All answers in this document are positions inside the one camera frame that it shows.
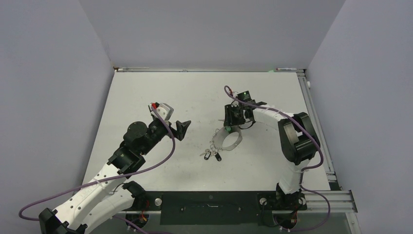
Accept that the perforated metal key plate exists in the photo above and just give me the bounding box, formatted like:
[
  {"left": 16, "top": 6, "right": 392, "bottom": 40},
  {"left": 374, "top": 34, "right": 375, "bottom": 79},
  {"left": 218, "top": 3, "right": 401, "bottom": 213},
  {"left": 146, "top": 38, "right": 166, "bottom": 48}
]
[{"left": 210, "top": 127, "right": 243, "bottom": 151}]

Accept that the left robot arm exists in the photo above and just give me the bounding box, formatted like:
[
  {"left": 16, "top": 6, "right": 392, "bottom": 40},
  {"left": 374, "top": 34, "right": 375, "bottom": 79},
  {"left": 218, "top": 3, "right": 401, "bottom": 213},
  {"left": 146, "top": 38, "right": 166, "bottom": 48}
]
[{"left": 38, "top": 117, "right": 191, "bottom": 234}]

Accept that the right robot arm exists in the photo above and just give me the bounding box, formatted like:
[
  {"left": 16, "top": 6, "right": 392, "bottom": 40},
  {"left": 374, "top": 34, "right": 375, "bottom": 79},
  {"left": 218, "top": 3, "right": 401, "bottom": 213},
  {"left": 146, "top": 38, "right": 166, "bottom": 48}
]
[{"left": 224, "top": 85, "right": 321, "bottom": 209}]

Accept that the key black tag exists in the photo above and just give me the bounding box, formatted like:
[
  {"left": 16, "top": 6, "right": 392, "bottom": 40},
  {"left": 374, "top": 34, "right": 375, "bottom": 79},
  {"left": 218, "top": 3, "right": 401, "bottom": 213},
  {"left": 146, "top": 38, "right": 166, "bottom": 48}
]
[
  {"left": 204, "top": 151, "right": 212, "bottom": 160},
  {"left": 213, "top": 151, "right": 222, "bottom": 161}
]

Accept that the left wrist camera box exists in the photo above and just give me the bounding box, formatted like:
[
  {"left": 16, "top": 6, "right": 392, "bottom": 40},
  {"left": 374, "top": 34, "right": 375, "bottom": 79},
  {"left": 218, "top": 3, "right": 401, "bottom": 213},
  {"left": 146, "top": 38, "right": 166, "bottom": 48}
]
[{"left": 149, "top": 103, "right": 174, "bottom": 121}]

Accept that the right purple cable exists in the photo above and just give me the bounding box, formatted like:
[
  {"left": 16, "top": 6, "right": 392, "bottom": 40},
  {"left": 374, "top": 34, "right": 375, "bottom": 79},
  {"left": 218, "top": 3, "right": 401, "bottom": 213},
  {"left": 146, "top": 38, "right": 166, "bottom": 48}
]
[{"left": 224, "top": 85, "right": 331, "bottom": 232}]

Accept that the purple cable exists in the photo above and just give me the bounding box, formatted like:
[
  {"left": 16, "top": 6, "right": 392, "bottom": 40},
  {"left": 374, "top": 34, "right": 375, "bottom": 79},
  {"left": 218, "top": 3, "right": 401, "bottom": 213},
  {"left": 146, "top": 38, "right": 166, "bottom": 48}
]
[
  {"left": 18, "top": 105, "right": 176, "bottom": 234},
  {"left": 224, "top": 85, "right": 331, "bottom": 232}
]

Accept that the aluminium rail right edge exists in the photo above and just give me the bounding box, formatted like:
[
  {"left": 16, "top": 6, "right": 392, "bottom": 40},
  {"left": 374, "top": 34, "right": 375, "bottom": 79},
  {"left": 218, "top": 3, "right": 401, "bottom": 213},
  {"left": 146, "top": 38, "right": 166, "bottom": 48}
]
[{"left": 297, "top": 69, "right": 342, "bottom": 191}]

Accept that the aluminium rail edge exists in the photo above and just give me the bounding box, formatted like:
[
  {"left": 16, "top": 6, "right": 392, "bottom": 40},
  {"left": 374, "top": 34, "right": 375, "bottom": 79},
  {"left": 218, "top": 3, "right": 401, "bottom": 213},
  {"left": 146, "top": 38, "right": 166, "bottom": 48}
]
[
  {"left": 297, "top": 69, "right": 342, "bottom": 191},
  {"left": 113, "top": 67, "right": 305, "bottom": 73}
]

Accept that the aluminium rail back edge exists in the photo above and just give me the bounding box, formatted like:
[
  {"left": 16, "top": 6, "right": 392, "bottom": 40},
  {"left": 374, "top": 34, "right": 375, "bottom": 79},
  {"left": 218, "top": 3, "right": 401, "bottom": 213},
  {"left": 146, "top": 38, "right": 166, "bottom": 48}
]
[{"left": 113, "top": 67, "right": 305, "bottom": 73}]

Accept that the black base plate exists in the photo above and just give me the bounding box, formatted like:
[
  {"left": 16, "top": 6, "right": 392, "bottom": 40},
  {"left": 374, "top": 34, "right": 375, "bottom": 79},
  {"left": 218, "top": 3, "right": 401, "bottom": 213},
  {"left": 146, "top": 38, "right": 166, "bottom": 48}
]
[{"left": 126, "top": 191, "right": 307, "bottom": 226}]

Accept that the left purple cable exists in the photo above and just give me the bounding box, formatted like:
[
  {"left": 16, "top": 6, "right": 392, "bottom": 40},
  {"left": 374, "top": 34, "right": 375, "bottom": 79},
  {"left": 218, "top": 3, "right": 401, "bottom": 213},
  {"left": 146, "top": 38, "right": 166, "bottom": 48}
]
[{"left": 18, "top": 105, "right": 176, "bottom": 234}]

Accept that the aluminium rail front right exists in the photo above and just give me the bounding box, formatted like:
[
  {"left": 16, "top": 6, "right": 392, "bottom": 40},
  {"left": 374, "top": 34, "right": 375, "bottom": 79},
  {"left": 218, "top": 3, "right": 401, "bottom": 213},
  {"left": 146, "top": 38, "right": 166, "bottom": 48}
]
[{"left": 303, "top": 190, "right": 358, "bottom": 213}]

